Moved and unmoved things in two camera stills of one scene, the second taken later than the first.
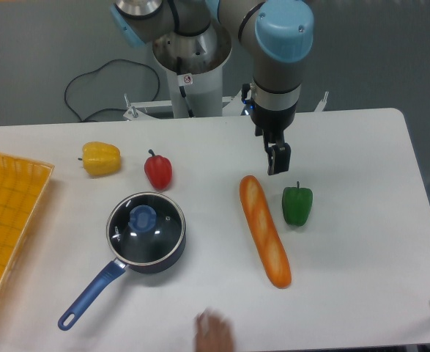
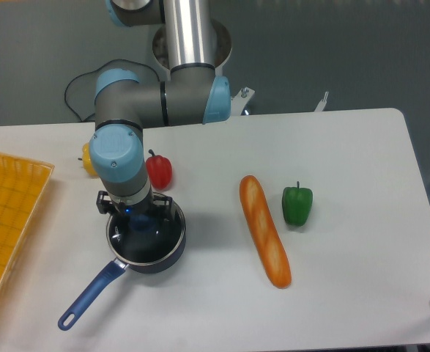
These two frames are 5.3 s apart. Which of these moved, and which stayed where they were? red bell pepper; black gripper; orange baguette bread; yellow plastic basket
Moved: black gripper
Stayed: yellow plastic basket; red bell pepper; orange baguette bread
